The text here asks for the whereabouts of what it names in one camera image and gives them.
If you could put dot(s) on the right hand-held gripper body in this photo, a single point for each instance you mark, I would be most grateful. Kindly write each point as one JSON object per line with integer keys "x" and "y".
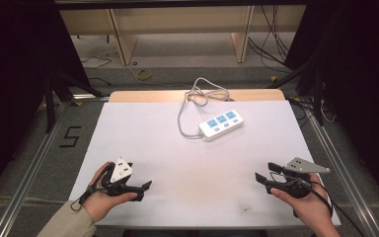
{"x": 304, "y": 166}

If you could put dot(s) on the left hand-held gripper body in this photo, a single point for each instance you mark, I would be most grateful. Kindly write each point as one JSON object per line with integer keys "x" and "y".
{"x": 121, "y": 172}

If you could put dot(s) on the person's left hand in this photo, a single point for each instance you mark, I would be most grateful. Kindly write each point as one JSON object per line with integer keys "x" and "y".
{"x": 100, "y": 204}

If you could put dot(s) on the person's right hand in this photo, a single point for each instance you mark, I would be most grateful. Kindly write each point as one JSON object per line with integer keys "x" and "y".
{"x": 312, "y": 207}

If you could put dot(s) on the white table cover board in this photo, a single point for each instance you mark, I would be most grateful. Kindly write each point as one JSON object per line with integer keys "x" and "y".
{"x": 184, "y": 171}

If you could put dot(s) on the white power strip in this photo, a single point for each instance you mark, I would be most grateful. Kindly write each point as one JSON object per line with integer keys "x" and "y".
{"x": 222, "y": 125}

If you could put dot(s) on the black metal stand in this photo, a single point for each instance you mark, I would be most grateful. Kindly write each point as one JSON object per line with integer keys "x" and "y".
{"x": 309, "y": 85}
{"x": 57, "y": 95}

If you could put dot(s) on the yellow tape roll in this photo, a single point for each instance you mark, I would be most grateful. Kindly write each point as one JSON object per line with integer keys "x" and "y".
{"x": 143, "y": 74}

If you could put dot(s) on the dark curtain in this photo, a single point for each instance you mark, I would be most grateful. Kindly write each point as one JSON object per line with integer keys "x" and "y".
{"x": 16, "y": 82}
{"x": 358, "y": 82}

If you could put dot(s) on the aluminium floor rail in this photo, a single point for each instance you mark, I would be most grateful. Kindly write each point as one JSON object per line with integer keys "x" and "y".
{"x": 342, "y": 164}
{"x": 29, "y": 168}

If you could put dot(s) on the wooden desk frame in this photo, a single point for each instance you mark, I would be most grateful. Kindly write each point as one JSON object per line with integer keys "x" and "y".
{"x": 177, "y": 19}

